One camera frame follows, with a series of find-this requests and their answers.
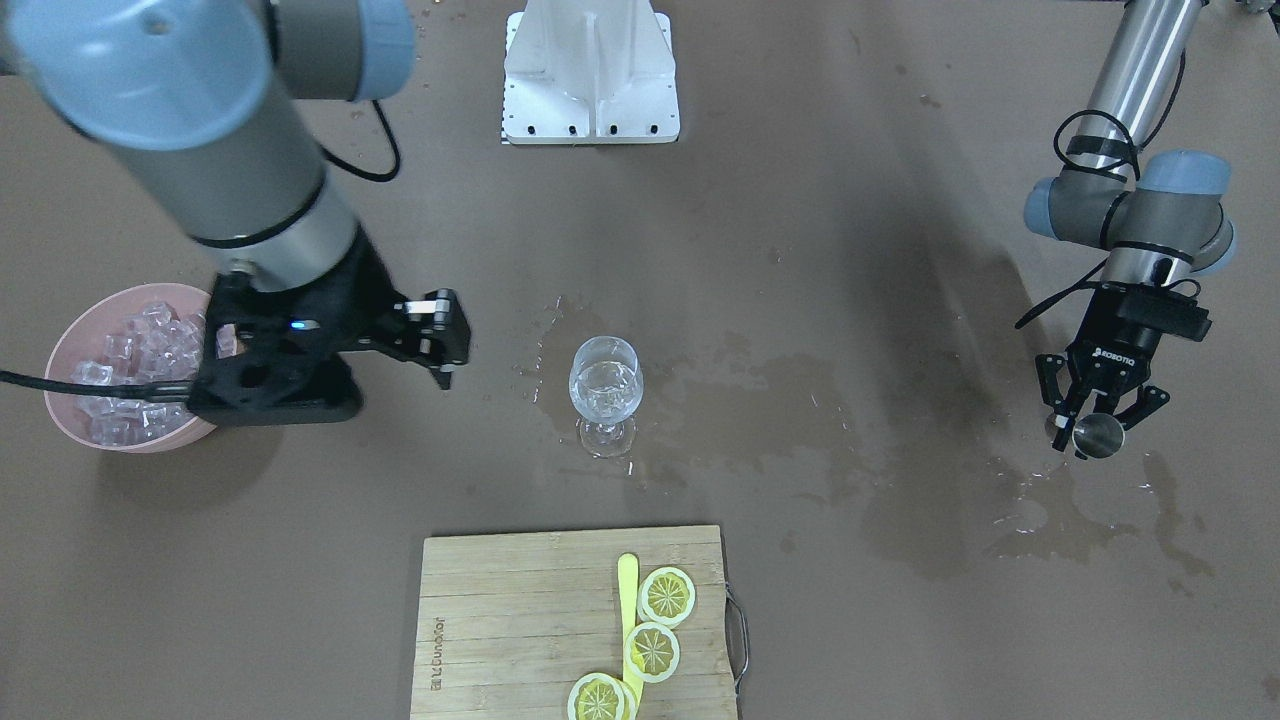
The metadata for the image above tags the lemon slice three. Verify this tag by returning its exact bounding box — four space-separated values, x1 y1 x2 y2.
564 673 639 720

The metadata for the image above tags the pink bowl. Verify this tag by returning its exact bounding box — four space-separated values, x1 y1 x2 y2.
45 283 215 454

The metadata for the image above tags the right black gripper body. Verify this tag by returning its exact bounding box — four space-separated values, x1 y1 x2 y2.
205 234 408 363

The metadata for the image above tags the steel jigger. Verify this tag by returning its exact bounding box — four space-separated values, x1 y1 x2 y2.
1044 413 1126 459

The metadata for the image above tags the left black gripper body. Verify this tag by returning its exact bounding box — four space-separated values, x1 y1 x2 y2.
1066 284 1166 401

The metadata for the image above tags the clear wine glass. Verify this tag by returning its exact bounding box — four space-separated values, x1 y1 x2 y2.
568 336 644 459

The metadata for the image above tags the wooden cutting board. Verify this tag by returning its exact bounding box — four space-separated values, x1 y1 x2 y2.
410 525 740 719

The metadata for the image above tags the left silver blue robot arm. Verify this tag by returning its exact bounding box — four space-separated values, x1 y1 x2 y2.
1018 1 1236 459

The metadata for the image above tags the lemon slice one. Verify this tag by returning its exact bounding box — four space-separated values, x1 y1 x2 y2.
637 566 698 629

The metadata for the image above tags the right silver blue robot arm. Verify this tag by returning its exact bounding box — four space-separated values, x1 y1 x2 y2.
3 1 468 407

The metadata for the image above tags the yellow plastic knife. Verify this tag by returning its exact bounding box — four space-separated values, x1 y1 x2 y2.
616 553 643 719

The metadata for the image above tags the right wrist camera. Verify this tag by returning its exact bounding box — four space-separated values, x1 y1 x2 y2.
184 347 364 427

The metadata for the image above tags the white pedestal column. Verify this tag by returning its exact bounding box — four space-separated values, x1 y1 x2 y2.
500 1 681 146

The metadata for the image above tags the lemon slice two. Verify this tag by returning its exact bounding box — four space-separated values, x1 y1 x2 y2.
623 623 682 684

